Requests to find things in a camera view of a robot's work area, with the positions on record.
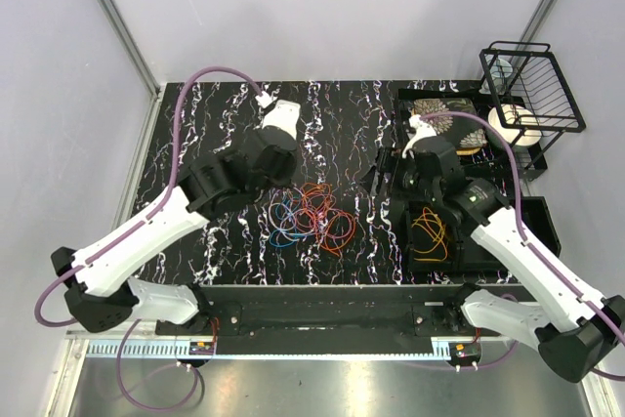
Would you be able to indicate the black wire dish rack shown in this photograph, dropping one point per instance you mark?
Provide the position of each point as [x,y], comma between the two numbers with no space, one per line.
[539,85]

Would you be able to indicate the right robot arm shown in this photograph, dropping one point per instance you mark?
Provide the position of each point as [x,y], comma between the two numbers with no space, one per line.
[573,326]

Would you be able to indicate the black marble pattern mat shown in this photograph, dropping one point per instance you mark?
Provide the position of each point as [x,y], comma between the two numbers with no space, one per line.
[342,124]

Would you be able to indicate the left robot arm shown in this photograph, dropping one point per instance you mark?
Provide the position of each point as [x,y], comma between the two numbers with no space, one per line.
[101,291]

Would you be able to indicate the white plate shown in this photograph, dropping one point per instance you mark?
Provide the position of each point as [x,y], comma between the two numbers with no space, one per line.
[516,127]

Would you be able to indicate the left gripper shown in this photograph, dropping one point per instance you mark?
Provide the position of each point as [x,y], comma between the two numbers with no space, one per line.
[286,181]

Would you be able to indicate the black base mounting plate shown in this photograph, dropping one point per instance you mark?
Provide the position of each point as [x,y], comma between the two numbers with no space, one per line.
[402,308]

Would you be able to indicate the black bin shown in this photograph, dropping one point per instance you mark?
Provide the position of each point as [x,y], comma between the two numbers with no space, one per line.
[536,215]
[430,243]

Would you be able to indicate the floral black cushion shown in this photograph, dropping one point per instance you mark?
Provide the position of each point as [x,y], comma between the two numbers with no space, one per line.
[465,134]

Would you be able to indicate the left aluminium frame post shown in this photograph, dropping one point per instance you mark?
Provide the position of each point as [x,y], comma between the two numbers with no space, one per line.
[119,26]

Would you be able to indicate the black tray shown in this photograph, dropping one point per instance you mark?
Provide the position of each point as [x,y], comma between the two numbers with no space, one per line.
[489,161]

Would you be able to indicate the black bin left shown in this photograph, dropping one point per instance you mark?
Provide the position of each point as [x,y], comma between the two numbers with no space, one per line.
[430,243]

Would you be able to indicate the aluminium rail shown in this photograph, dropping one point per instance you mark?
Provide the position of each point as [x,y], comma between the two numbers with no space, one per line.
[298,344]

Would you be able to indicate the black bin right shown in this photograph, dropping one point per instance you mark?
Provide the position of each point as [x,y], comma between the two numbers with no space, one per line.
[536,215]

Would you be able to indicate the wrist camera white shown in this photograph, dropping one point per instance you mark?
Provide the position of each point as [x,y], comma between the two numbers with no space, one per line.
[284,115]
[422,131]

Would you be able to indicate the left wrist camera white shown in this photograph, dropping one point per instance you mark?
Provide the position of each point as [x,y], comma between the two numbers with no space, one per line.
[284,115]

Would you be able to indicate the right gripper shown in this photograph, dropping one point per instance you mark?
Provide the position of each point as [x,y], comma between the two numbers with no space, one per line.
[392,161]

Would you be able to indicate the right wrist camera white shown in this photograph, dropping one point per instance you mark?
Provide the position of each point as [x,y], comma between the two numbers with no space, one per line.
[422,131]

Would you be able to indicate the white cup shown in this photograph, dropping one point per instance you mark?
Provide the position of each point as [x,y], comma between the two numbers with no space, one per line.
[500,71]

